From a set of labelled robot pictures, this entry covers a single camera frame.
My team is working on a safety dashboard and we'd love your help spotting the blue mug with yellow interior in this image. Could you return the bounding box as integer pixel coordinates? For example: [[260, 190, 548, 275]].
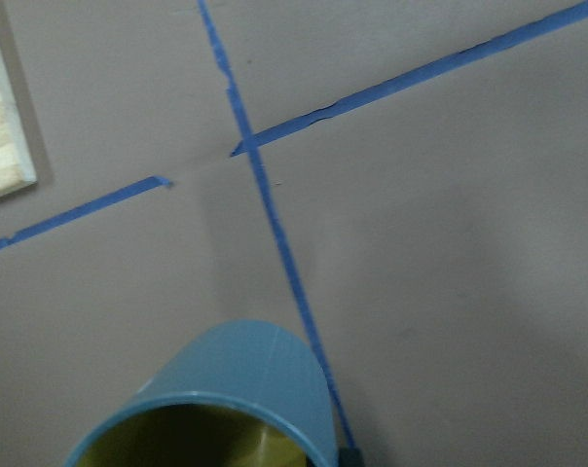
[[66, 320, 339, 466]]

